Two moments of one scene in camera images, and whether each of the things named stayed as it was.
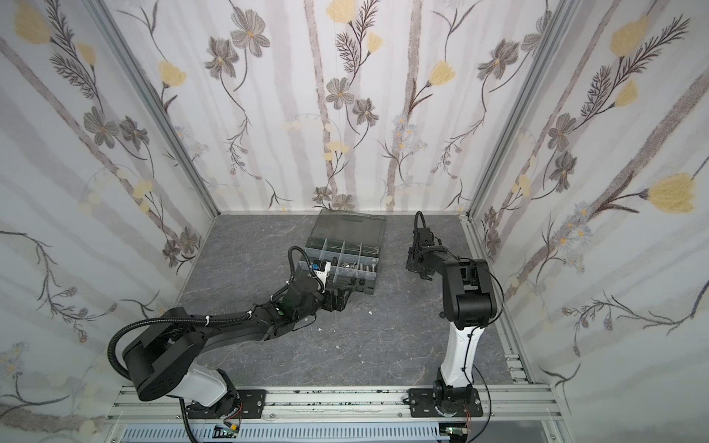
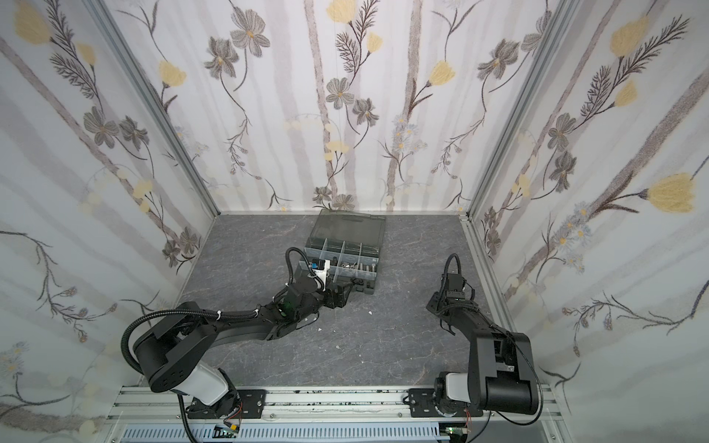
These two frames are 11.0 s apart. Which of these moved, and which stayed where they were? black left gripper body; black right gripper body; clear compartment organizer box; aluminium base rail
Moved: black right gripper body
Stayed: aluminium base rail; clear compartment organizer box; black left gripper body
